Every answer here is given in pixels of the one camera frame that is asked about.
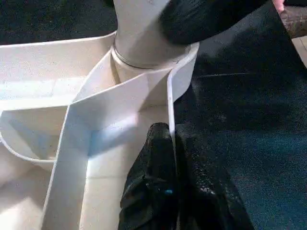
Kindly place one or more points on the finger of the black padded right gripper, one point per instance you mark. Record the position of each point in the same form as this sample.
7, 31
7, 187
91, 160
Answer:
204, 16

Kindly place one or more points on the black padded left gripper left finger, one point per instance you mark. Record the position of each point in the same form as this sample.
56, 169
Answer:
151, 187

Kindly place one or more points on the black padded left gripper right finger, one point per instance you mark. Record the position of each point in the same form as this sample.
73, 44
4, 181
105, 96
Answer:
206, 196

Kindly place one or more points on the white plastic table leg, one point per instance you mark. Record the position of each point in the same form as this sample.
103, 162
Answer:
134, 24

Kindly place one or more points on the white plastic table top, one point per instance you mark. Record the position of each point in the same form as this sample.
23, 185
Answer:
72, 119

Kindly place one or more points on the black padded mat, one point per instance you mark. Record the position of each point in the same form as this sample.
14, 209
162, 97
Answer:
251, 119

